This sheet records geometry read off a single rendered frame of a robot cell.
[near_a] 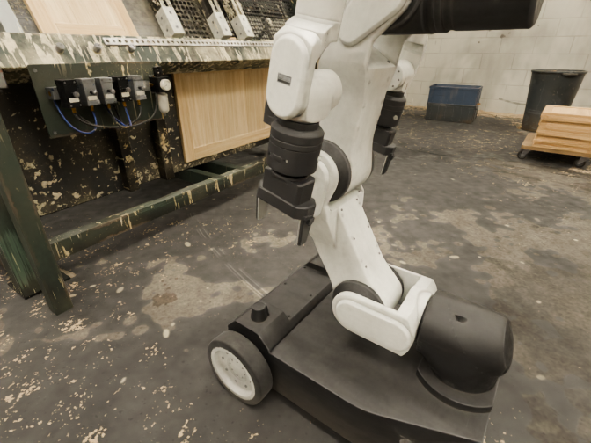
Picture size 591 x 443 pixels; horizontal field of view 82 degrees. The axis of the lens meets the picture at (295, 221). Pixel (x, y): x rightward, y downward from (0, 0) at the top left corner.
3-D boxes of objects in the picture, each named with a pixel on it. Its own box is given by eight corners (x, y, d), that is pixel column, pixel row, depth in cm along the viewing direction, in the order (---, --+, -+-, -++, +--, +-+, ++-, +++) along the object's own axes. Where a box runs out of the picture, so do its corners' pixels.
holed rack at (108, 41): (105, 45, 131) (106, 44, 131) (102, 38, 131) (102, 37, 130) (321, 47, 253) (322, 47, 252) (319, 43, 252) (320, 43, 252)
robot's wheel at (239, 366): (274, 405, 91) (273, 352, 82) (262, 419, 88) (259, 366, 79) (223, 368, 102) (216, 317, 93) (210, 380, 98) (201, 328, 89)
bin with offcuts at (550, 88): (565, 136, 372) (588, 71, 342) (512, 130, 399) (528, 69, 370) (566, 128, 409) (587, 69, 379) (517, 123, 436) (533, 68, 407)
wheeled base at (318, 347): (500, 360, 101) (536, 267, 86) (456, 541, 64) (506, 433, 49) (320, 282, 135) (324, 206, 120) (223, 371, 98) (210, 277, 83)
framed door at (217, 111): (184, 162, 204) (186, 163, 202) (169, 61, 179) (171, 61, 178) (274, 134, 270) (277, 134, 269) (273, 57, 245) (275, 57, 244)
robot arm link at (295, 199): (327, 209, 64) (342, 149, 57) (295, 228, 57) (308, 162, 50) (278, 182, 69) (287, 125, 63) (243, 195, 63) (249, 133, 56)
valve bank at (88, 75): (69, 144, 114) (46, 65, 103) (50, 138, 121) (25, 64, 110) (188, 120, 150) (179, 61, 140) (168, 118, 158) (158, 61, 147)
